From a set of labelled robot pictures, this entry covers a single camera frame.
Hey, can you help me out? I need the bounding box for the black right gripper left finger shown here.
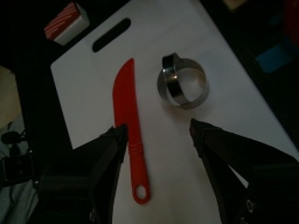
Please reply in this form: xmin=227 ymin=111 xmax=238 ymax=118
xmin=27 ymin=123 xmax=130 ymax=224

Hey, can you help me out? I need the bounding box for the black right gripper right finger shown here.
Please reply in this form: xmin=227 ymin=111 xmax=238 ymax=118
xmin=189 ymin=117 xmax=299 ymax=224

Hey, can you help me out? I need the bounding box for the white plastic cutting board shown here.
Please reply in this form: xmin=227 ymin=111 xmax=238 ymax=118
xmin=50 ymin=0 xmax=299 ymax=224

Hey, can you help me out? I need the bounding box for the round metal cookie cutter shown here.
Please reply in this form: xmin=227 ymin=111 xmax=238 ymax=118
xmin=157 ymin=52 xmax=211 ymax=111

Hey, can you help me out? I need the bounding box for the black clamp device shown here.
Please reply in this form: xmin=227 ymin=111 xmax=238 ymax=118
xmin=0 ymin=130 xmax=38 ymax=189

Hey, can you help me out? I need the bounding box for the red plastic toy knife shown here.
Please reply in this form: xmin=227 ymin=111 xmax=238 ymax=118
xmin=111 ymin=58 xmax=153 ymax=205

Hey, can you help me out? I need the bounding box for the blue toy piece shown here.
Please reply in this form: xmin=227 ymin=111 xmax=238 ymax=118
xmin=255 ymin=36 xmax=299 ymax=74

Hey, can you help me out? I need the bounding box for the red striped white toy block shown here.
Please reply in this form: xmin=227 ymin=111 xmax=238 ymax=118
xmin=43 ymin=2 xmax=91 ymax=46

